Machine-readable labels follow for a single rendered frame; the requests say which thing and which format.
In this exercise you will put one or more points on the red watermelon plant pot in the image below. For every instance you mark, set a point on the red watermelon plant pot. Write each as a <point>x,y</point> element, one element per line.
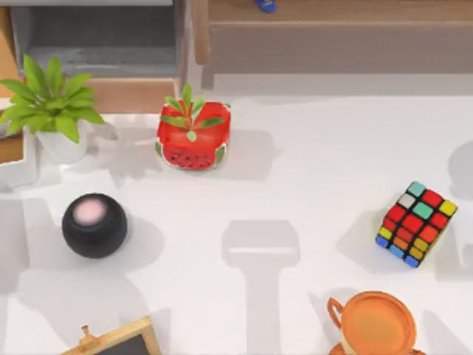
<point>192,142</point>

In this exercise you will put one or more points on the wooden framed blackboard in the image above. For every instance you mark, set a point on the wooden framed blackboard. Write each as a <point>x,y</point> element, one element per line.
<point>122,342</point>

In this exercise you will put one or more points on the green plant in white pot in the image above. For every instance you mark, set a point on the green plant in white pot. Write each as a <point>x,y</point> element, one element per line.
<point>51,107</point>

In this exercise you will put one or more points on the wooden cupboard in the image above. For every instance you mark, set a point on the wooden cupboard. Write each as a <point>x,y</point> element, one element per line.
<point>9,74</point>

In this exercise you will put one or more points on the small blue object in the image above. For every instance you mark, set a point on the small blue object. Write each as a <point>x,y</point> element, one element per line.
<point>265,4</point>

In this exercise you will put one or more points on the wooden open shelf unit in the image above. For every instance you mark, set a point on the wooden open shelf unit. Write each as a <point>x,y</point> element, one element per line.
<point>332,40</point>

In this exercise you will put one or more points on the orange trophy cup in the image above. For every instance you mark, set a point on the orange trophy cup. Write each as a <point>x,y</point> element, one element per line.
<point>373,325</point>

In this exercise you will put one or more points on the black round speaker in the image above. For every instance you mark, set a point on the black round speaker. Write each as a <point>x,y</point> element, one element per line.
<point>94,231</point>

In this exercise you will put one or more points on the pulled-out wooden drawer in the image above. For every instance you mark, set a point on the pulled-out wooden drawer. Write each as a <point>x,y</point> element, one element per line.
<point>99,48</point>

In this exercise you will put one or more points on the multicoloured puzzle cube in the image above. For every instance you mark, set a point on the multicoloured puzzle cube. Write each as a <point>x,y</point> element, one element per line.
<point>415,222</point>

